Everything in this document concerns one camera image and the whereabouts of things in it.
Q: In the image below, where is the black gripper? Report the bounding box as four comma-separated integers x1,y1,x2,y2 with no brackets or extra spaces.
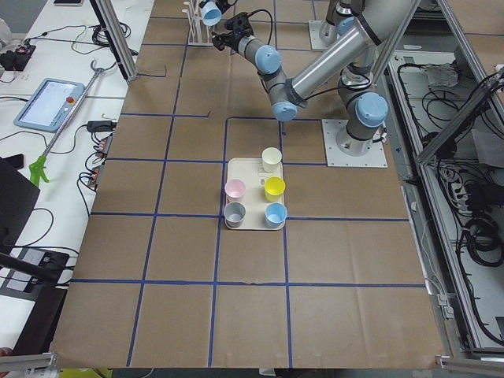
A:
212,31,240,53

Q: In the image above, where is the light blue cup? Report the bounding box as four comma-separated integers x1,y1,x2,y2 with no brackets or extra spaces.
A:
198,0,222,27
265,202,288,229

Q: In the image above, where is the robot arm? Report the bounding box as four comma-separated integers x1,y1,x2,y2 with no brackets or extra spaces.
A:
319,0,381,44
212,1,417,157

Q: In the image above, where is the pale green cup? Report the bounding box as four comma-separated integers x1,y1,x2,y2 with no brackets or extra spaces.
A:
261,146,283,172

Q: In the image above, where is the pink cup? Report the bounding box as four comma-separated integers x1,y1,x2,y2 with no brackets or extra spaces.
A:
224,179,246,203

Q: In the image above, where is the yellow cup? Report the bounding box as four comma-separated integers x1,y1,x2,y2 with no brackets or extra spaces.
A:
264,176,286,202

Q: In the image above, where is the grey cup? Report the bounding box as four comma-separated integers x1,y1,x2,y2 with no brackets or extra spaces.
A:
224,202,246,228

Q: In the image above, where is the cream plastic tray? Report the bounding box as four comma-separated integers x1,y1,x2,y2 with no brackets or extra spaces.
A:
226,157,285,231

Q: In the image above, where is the blue teach pendant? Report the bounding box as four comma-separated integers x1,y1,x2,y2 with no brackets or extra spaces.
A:
13,78,85,133

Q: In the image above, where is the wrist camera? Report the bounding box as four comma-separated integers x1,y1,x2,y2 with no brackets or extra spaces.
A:
224,12,254,37

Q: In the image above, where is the white wire cup rack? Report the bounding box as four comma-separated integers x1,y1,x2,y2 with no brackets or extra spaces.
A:
182,1,214,46

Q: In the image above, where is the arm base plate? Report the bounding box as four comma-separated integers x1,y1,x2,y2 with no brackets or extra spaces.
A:
308,20,338,51
321,119,387,169

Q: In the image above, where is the aluminium frame post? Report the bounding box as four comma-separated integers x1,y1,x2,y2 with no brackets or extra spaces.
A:
90,0,138,83

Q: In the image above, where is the green handled reacher grabber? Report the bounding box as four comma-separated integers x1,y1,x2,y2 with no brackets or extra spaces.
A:
29,60,116,187

